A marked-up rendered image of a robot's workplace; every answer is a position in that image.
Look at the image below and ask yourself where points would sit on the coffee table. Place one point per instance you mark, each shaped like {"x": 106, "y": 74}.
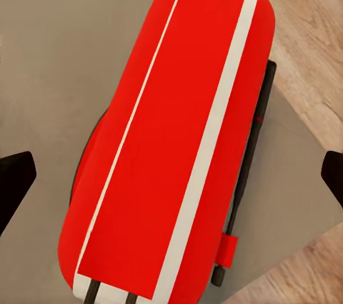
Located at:
{"x": 61, "y": 62}

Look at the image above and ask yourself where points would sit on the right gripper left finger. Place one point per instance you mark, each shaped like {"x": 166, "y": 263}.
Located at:
{"x": 17, "y": 173}

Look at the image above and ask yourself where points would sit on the radio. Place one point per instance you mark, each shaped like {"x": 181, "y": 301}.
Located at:
{"x": 154, "y": 183}

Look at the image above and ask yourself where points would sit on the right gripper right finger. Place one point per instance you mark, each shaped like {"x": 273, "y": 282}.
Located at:
{"x": 332, "y": 173}

